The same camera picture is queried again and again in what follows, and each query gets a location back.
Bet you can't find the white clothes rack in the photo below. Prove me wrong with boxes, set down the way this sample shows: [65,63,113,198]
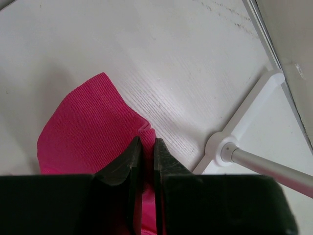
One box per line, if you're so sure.
[194,69,313,197]

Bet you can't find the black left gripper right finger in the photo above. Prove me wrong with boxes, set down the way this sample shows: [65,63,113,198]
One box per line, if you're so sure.
[154,138,299,235]

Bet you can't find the pink trousers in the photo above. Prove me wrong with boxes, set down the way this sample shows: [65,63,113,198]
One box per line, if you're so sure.
[37,73,157,235]

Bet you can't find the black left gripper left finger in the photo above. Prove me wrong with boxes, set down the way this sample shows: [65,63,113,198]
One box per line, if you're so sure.
[0,137,142,235]

